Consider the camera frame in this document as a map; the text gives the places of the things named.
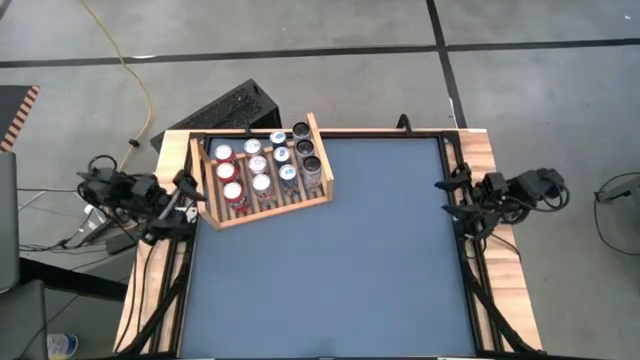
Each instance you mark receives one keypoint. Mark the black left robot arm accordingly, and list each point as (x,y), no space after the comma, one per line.
(115,192)

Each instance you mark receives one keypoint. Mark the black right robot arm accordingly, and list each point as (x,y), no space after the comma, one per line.
(537,187)

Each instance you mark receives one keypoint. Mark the black metal table frame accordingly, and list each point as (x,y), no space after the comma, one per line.
(360,134)

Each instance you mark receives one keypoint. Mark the black striped-edge floor mat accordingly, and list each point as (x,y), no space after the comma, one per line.
(12,107)

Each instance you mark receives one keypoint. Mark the red Fanta strawberry can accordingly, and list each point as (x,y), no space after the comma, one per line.
(233,191)
(226,171)
(223,152)

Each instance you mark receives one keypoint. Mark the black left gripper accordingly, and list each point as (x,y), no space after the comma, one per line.
(167,210)

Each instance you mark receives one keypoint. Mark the wooden slatted shelf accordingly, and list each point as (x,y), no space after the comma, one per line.
(326,165)

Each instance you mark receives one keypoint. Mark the black hook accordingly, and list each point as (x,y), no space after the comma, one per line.
(404,122)

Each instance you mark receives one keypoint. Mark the black perforated box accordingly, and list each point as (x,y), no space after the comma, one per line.
(225,112)

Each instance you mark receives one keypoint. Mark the silver mounting bracket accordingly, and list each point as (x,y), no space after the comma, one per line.
(191,215)

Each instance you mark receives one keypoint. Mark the blue silver Red Bull can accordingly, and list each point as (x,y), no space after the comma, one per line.
(278,137)
(287,172)
(281,155)

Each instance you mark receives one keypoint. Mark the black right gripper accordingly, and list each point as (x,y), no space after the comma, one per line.
(482,200)

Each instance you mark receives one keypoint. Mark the black floor bar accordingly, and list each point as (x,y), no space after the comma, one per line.
(70,280)

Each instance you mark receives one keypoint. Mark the grey stand base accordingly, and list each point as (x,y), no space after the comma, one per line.
(625,191)

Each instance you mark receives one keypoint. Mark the black-lidded white Celsius can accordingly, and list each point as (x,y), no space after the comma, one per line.
(311,167)
(301,131)
(304,148)

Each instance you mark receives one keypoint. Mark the plastic bottle blue label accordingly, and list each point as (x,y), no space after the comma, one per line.
(62,345)

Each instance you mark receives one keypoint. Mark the silver Diet Coke can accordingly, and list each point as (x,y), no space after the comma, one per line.
(257,163)
(252,146)
(261,183)

